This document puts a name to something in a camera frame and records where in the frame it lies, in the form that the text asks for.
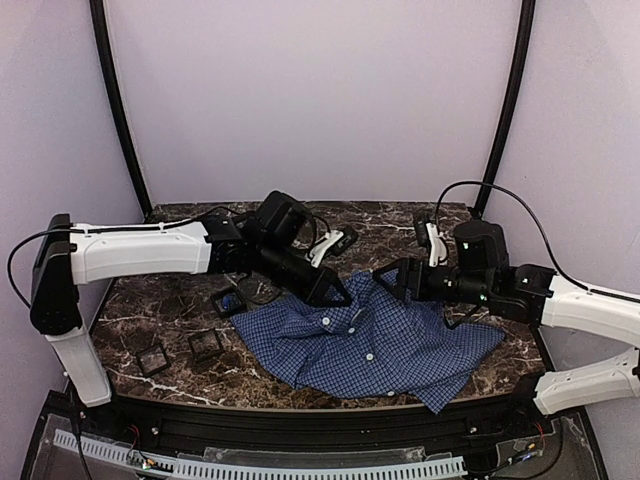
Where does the blue checked shirt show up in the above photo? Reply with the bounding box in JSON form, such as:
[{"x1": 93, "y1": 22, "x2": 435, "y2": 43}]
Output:
[{"x1": 232, "y1": 272, "x2": 505, "y2": 413}]

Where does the round brooch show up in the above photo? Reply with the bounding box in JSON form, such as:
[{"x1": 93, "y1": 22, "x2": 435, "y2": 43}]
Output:
[{"x1": 220, "y1": 294, "x2": 239, "y2": 311}]

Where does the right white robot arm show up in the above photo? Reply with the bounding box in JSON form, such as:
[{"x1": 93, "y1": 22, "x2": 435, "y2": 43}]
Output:
[{"x1": 373, "y1": 220, "x2": 639, "y2": 416}]

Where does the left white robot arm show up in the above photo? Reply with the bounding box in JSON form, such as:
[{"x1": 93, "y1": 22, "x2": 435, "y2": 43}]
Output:
[{"x1": 9, "y1": 191, "x2": 358, "y2": 408}]

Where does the black tray far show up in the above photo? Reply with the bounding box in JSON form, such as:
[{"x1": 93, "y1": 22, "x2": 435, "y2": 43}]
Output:
[{"x1": 210, "y1": 286, "x2": 247, "y2": 319}]

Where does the black tray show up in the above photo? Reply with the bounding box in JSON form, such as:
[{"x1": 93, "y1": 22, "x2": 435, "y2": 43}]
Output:
[
  {"x1": 210, "y1": 286, "x2": 247, "y2": 319},
  {"x1": 135, "y1": 343, "x2": 171, "y2": 378},
  {"x1": 187, "y1": 329, "x2": 223, "y2": 363}
]

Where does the black tray middle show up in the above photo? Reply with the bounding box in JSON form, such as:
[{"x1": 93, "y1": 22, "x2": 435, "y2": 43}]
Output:
[{"x1": 187, "y1": 329, "x2": 223, "y2": 363}]

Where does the black tray near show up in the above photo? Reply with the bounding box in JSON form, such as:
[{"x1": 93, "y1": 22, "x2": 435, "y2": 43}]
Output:
[{"x1": 135, "y1": 343, "x2": 171, "y2": 378}]

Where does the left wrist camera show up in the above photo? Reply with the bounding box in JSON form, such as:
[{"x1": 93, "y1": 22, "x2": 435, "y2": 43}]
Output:
[{"x1": 306, "y1": 227, "x2": 359, "y2": 268}]

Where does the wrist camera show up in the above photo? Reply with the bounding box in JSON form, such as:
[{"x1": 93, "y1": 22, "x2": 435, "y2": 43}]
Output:
[
  {"x1": 306, "y1": 227, "x2": 359, "y2": 268},
  {"x1": 414, "y1": 215, "x2": 448, "y2": 267}
]

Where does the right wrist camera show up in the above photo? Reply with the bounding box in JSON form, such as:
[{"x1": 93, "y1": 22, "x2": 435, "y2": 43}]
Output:
[{"x1": 414, "y1": 215, "x2": 448, "y2": 267}]

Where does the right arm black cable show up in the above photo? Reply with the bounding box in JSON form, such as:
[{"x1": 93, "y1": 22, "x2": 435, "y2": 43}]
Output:
[{"x1": 433, "y1": 180, "x2": 591, "y2": 291}]

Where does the black front aluminium rail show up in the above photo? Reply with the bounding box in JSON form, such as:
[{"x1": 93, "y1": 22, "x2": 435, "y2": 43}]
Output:
[{"x1": 83, "y1": 396, "x2": 538, "y2": 453}]

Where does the white slotted cable duct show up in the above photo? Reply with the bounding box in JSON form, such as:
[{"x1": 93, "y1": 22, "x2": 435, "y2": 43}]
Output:
[{"x1": 48, "y1": 429, "x2": 468, "y2": 479}]

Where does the right black frame post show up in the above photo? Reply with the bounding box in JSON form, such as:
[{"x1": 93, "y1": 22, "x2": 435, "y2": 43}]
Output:
[{"x1": 473, "y1": 0, "x2": 537, "y2": 216}]

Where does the black frame post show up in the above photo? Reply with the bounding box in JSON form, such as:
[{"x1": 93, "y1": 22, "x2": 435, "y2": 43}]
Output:
[
  {"x1": 473, "y1": 0, "x2": 537, "y2": 216},
  {"x1": 88, "y1": 0, "x2": 153, "y2": 218}
]

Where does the left black frame post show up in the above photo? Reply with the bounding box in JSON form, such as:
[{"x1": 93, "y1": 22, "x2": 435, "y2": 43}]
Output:
[{"x1": 88, "y1": 0, "x2": 153, "y2": 218}]

